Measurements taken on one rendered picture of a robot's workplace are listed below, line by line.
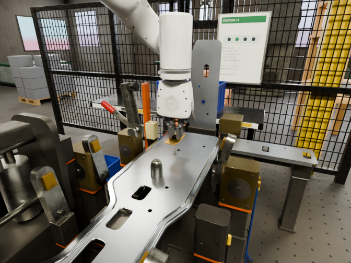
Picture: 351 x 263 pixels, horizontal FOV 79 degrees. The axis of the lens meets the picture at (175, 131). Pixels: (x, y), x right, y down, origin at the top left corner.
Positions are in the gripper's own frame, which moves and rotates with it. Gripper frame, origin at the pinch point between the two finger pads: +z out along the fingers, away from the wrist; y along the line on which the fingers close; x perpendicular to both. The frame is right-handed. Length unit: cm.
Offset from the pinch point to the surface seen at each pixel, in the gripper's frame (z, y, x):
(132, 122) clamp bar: -1.6, -14.1, -1.9
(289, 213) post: 30.0, 37.3, 13.4
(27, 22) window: -105, -867, 577
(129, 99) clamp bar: -8.9, -14.7, -1.7
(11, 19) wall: -111, -874, 522
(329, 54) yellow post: -21, 46, 58
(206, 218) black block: 8.8, 15.9, -21.4
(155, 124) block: 1.9, -10.9, 7.5
